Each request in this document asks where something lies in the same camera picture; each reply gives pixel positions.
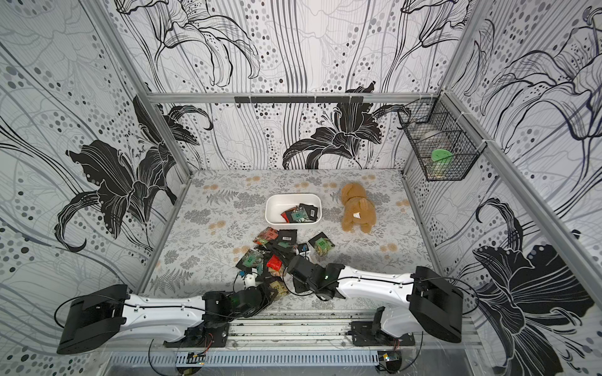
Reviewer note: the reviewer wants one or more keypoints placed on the green lid cup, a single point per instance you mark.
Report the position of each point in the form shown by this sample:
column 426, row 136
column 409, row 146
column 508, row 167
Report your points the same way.
column 441, row 159

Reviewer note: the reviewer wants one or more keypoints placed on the red black tea bag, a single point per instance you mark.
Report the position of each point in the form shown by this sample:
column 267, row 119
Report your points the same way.
column 265, row 236

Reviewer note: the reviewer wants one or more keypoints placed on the white cable duct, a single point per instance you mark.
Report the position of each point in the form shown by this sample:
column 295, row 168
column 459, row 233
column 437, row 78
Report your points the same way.
column 235, row 359

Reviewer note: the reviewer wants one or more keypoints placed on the black bar on rail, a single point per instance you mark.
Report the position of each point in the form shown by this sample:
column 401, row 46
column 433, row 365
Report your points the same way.
column 297, row 99

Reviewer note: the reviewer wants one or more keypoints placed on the green tea bag left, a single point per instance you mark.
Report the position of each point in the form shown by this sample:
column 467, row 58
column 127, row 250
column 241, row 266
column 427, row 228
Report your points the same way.
column 252, row 259

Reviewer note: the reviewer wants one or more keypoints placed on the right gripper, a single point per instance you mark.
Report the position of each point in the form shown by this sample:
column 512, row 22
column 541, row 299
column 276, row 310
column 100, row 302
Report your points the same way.
column 291, row 267

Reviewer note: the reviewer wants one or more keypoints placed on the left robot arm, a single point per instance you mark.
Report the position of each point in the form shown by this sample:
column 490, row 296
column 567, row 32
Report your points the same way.
column 114, row 313

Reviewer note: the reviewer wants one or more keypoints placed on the green label tea bag right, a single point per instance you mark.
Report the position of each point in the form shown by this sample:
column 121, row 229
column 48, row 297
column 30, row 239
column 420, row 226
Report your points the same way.
column 321, row 244

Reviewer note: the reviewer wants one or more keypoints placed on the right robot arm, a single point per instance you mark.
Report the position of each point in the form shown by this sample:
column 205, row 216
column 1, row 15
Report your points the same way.
column 422, row 301

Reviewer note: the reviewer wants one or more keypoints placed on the black wire basket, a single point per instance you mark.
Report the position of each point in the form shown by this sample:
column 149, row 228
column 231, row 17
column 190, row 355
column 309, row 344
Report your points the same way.
column 432, row 123

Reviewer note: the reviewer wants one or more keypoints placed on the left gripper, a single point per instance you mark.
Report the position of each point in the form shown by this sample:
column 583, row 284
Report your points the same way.
column 266, row 294

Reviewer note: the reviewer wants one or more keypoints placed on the white storage box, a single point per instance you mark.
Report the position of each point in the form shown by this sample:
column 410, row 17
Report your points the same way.
column 279, row 203

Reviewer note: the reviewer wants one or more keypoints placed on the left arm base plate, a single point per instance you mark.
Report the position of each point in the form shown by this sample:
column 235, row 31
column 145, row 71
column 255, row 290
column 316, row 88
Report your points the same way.
column 203, row 336

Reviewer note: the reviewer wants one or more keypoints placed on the black barcode tea bag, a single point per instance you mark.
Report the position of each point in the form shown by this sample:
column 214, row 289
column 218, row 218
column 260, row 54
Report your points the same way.
column 286, row 239

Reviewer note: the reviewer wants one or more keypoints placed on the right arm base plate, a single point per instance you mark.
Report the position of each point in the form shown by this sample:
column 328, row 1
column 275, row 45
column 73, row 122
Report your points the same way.
column 369, row 333

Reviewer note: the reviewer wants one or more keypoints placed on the green tea bag bottom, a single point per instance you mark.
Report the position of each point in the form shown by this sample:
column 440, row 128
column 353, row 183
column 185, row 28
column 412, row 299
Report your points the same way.
column 299, row 215

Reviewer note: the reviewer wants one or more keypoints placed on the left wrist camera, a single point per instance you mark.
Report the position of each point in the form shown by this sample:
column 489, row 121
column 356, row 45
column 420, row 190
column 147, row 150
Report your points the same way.
column 249, row 280

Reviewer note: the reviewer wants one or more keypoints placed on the brown teddy bear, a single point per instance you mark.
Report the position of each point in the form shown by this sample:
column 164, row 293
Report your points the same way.
column 358, row 211

